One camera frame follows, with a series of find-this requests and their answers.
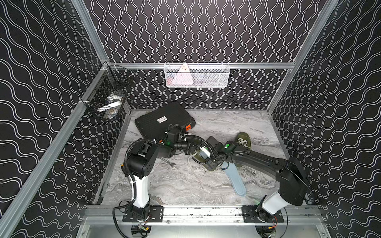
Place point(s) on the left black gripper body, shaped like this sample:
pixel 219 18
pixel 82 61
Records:
pixel 190 142

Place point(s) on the green canvas shoe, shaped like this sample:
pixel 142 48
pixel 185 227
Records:
pixel 243 139
pixel 202 159

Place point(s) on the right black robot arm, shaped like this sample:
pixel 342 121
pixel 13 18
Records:
pixel 289 173

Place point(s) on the right light blue insole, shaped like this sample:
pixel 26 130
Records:
pixel 232 173

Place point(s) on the silver combination wrench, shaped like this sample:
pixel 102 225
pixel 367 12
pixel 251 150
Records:
pixel 168 162

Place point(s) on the black plastic tool case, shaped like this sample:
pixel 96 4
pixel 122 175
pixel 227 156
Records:
pixel 155 124

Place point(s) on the pink triangular card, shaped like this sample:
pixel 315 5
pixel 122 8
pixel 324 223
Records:
pixel 183 77

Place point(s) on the white items in black basket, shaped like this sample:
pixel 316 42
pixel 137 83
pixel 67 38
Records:
pixel 113 103

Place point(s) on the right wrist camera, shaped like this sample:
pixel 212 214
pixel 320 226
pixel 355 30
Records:
pixel 203 153

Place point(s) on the white wire wall basket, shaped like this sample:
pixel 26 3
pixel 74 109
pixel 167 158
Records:
pixel 205 74

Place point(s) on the black wire wall basket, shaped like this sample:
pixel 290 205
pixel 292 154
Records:
pixel 116 79

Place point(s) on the aluminium front rail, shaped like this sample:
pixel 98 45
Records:
pixel 231 215

